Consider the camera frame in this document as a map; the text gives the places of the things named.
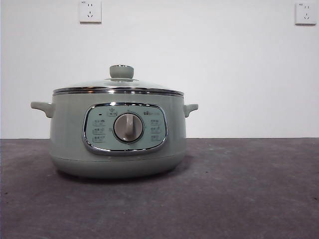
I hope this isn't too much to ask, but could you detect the glass lid with green knob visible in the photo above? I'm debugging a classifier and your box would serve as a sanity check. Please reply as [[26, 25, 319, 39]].
[[52, 64, 185, 97]]

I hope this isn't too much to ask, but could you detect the sage green electric pot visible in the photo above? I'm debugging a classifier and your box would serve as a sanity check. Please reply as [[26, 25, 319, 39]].
[[30, 90, 199, 179]]

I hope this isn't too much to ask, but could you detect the white wall socket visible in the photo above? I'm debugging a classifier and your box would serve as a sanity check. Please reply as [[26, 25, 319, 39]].
[[79, 0, 102, 24], [295, 2, 314, 26]]

